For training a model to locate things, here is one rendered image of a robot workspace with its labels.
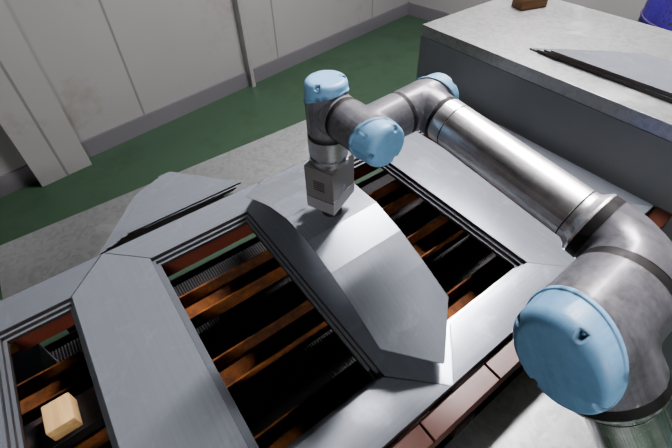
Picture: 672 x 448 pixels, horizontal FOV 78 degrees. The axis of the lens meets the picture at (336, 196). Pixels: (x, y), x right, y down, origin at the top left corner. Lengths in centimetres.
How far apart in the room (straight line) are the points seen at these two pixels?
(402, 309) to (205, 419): 41
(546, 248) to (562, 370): 64
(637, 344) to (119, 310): 93
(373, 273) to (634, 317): 46
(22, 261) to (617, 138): 167
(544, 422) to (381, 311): 45
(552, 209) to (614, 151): 80
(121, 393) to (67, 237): 62
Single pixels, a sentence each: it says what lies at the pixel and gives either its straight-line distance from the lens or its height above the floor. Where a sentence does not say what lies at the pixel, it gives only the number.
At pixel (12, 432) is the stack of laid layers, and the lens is 104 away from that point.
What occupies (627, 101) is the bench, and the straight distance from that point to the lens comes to 137.
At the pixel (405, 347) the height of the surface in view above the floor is 91.
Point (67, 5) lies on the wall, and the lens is 290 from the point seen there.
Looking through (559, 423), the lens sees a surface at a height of 68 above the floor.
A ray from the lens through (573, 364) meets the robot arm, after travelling 50.
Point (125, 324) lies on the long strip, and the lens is 103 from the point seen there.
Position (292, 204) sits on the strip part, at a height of 100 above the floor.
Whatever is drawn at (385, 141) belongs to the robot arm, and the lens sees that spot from 62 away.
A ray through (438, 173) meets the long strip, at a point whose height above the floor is 84.
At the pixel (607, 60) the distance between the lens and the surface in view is 152.
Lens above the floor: 164
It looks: 43 degrees down
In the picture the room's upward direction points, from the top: 2 degrees counter-clockwise
